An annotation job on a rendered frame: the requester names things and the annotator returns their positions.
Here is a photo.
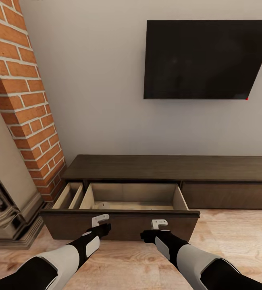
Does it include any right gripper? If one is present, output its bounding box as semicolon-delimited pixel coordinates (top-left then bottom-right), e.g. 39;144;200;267
140;230;157;244

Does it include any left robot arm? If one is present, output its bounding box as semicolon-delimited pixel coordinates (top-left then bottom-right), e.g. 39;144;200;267
0;214;112;290

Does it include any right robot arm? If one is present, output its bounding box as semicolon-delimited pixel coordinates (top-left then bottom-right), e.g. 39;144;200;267
140;220;262;290

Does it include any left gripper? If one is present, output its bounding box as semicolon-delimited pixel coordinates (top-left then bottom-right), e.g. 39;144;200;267
87;223;112;238

